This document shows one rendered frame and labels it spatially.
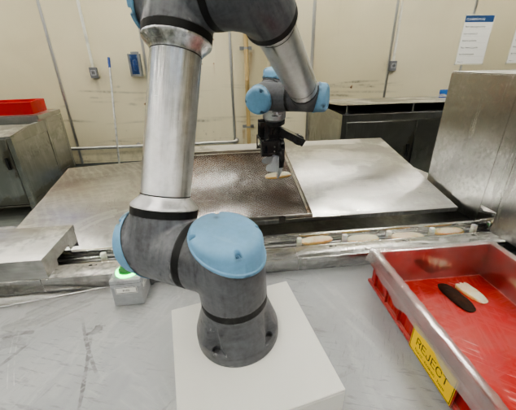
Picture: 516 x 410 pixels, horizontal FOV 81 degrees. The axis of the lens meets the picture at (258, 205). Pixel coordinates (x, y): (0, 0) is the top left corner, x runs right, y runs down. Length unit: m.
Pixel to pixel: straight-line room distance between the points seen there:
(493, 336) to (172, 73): 0.79
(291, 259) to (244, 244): 0.41
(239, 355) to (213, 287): 0.14
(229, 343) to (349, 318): 0.32
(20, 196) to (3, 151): 0.42
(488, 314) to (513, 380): 0.17
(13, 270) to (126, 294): 0.29
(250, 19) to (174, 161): 0.24
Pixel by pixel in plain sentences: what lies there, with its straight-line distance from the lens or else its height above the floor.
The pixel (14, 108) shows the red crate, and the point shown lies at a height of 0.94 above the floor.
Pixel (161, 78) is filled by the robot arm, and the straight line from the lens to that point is 0.53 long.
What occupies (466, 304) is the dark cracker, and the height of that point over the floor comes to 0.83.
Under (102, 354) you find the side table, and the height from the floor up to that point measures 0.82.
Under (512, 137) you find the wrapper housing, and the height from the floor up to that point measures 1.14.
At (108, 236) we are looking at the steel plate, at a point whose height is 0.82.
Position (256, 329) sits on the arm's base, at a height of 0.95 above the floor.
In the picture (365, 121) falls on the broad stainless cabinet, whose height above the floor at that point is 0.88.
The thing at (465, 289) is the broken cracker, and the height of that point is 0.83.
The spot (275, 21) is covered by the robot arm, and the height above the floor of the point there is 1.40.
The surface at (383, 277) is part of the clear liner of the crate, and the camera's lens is 0.76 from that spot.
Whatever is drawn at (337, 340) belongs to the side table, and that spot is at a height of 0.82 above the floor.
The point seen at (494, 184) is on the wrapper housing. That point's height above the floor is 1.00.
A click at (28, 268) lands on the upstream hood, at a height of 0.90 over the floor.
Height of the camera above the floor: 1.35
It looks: 25 degrees down
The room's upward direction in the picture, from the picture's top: 1 degrees counter-clockwise
